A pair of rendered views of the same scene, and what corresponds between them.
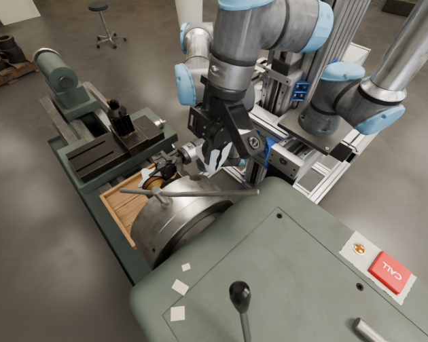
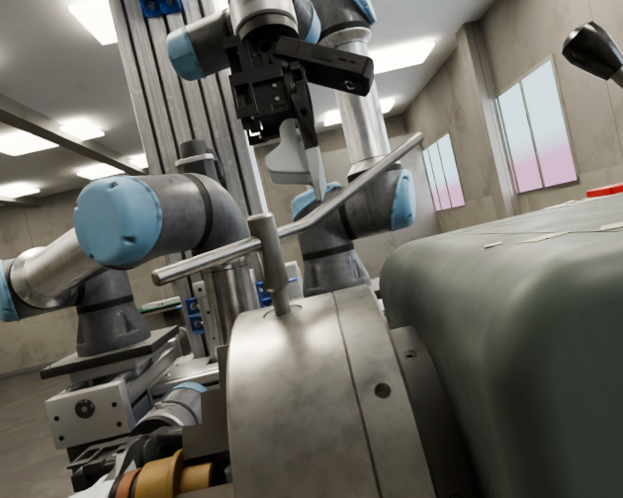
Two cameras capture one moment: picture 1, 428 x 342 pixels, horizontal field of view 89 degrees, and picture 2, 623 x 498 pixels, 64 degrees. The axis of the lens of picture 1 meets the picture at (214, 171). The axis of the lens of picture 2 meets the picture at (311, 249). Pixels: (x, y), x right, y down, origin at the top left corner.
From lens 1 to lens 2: 62 cm
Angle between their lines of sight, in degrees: 66
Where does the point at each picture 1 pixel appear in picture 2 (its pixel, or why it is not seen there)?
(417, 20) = not seen: hidden behind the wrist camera
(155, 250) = (382, 402)
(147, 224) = (290, 367)
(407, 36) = (353, 102)
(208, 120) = (279, 62)
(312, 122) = (335, 275)
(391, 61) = (360, 128)
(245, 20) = not seen: outside the picture
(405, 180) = not seen: hidden behind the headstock
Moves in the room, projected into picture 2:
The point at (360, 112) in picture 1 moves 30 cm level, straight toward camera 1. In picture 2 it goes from (381, 193) to (442, 165)
